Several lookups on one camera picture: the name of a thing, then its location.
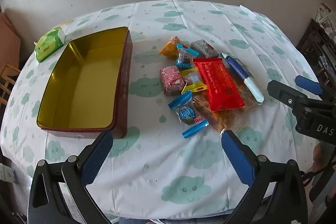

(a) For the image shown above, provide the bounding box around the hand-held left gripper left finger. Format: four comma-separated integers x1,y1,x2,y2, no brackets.
28,131,114,224

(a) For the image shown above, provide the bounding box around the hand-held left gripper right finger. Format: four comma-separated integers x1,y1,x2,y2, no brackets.
220,130,307,224

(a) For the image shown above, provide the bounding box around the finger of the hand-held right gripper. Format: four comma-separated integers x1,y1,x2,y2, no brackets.
295,75,336,99
267,80,323,109

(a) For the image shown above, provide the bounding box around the clear packet of brown pastry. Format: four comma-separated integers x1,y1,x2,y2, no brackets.
193,74,260,116
210,106,247,134

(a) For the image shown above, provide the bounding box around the navy and white snack packet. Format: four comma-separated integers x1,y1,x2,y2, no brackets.
220,52,264,103

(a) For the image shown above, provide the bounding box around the red snack packet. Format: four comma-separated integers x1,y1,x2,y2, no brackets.
193,57,245,112

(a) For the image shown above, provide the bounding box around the blue round candy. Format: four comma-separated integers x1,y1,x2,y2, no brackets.
168,90,209,139

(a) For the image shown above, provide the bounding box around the brown tin box gold interior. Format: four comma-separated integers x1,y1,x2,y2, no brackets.
36,27,132,139

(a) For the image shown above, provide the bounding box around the yellow candy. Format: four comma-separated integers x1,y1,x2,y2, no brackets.
180,68,208,95

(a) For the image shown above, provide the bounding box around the grey sesame bar packet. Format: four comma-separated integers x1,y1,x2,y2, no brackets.
190,39,218,59

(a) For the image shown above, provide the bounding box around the pink patterned snack packet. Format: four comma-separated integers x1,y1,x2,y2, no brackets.
159,65,186,96

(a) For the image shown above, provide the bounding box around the blue dark candy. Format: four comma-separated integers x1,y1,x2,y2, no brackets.
176,43,201,70

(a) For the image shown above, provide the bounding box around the orange snack packet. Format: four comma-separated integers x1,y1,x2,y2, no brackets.
160,36,184,59

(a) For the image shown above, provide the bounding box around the dark wooden furniture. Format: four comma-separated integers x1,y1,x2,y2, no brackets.
296,18,336,83

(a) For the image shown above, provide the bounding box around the white cloud print tablecloth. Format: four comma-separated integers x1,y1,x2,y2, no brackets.
0,0,322,221

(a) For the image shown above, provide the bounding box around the light wooden chair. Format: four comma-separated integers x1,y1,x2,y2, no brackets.
0,64,22,107

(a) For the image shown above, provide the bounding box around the green tissue pack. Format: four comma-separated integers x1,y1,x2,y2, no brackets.
34,26,66,63

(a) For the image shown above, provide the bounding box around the cardboard box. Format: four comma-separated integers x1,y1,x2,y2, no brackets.
0,11,22,78

